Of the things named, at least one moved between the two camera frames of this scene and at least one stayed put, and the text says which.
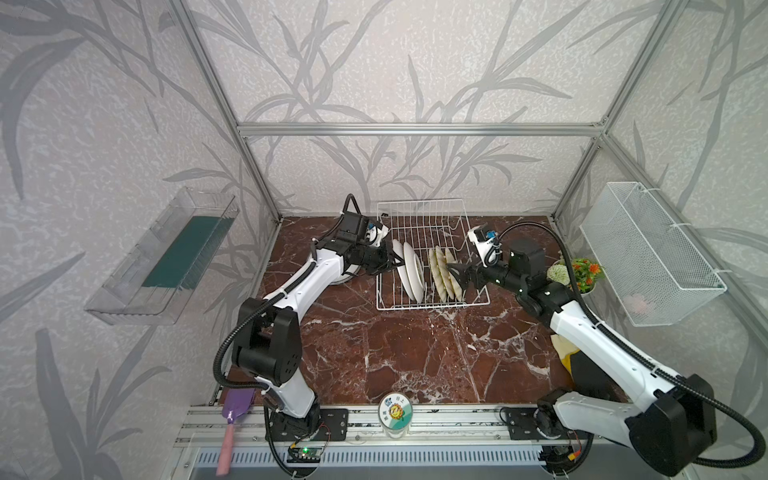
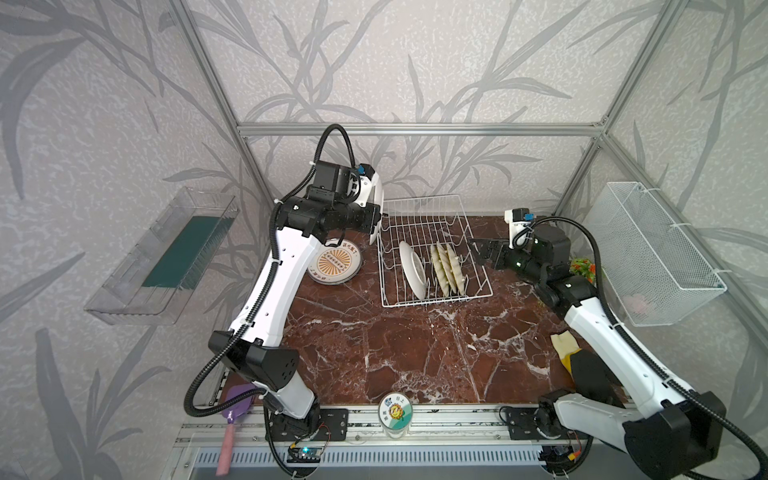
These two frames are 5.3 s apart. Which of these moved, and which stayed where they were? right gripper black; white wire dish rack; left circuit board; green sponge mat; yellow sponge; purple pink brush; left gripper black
Moved: left gripper black; right gripper black
Stayed: green sponge mat; purple pink brush; left circuit board; yellow sponge; white wire dish rack
